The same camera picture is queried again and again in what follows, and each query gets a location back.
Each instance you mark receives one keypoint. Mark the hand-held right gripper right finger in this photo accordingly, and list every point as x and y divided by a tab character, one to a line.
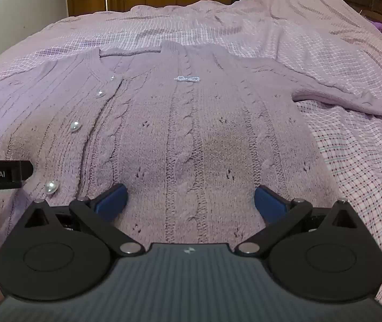
270	204

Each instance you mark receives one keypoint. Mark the purple cloth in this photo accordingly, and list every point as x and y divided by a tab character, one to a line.
378	26

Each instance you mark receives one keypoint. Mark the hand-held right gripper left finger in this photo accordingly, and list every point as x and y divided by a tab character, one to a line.
112	202

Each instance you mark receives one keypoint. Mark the pink checked bed blanket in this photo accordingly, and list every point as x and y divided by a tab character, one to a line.
244	20

